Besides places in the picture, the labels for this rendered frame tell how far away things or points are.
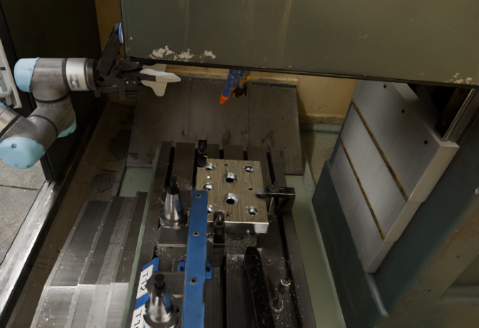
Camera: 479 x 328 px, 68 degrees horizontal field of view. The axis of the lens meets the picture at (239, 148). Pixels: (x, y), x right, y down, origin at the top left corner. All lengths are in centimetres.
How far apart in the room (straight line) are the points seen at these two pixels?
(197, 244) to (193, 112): 127
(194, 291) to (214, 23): 46
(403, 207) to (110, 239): 97
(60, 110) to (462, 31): 82
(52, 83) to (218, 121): 115
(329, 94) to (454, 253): 141
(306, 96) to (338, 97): 20
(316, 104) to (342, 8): 172
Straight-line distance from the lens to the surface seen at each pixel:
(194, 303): 69
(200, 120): 191
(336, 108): 228
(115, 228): 143
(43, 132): 89
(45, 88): 92
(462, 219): 91
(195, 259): 73
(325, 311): 144
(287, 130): 196
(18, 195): 274
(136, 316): 102
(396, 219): 103
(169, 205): 77
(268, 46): 53
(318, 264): 154
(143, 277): 106
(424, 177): 93
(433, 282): 109
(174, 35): 52
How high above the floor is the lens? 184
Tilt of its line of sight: 39 degrees down
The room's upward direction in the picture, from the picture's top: 8 degrees clockwise
